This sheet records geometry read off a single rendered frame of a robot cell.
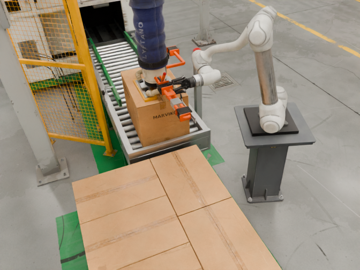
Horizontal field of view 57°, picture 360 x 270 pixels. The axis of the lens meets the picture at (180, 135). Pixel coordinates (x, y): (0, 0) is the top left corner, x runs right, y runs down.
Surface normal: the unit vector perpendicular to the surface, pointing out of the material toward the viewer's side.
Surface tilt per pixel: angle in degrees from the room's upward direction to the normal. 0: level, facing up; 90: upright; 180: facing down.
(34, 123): 90
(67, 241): 0
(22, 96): 90
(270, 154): 90
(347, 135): 0
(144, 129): 90
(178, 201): 0
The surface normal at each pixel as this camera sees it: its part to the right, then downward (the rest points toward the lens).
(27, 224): -0.05, -0.77
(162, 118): 0.33, 0.58
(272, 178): 0.04, 0.63
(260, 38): -0.34, 0.51
